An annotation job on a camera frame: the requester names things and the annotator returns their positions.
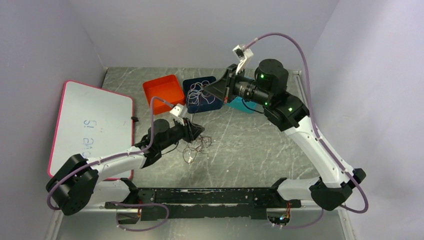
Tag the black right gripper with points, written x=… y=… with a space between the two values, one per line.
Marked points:
x=220 y=89

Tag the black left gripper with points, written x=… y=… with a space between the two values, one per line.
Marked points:
x=191 y=130

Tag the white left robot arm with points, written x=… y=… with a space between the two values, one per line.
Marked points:
x=82 y=181

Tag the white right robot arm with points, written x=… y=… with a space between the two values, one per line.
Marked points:
x=268 y=88

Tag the teal plastic bin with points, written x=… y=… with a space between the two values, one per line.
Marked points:
x=244 y=106

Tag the dark blue plastic bin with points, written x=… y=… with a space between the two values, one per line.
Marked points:
x=196 y=99

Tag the orange plastic bin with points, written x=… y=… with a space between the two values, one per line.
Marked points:
x=166 y=87

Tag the pink framed whiteboard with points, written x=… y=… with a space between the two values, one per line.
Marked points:
x=93 y=122

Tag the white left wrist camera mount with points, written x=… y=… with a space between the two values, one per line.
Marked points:
x=178 y=113

